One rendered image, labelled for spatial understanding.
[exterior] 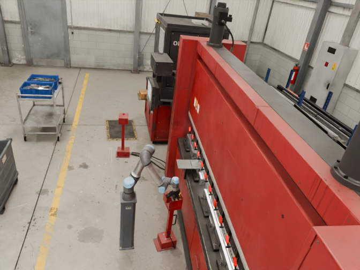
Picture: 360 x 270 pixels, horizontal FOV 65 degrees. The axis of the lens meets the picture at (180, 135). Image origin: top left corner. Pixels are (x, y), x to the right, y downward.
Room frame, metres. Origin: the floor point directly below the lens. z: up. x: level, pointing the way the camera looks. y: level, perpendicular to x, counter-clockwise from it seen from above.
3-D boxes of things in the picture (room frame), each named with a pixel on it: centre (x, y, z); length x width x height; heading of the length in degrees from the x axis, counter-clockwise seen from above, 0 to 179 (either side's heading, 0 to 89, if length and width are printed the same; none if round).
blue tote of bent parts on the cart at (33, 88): (4.58, 2.61, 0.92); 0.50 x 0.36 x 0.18; 105
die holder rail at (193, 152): (3.39, -0.18, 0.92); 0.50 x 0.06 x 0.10; 12
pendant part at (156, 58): (3.99, 0.41, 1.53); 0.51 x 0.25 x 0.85; 17
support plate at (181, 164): (2.82, -0.14, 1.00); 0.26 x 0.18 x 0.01; 102
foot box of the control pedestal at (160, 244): (2.44, 0.01, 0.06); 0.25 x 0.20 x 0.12; 115
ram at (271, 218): (2.21, -0.42, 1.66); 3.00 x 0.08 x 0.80; 12
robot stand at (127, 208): (2.36, 0.48, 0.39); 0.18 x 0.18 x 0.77; 15
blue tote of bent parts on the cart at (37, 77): (4.99, 2.71, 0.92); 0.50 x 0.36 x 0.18; 105
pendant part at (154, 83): (3.91, 0.48, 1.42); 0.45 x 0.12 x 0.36; 17
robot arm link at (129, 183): (2.37, 0.48, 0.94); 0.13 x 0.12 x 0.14; 169
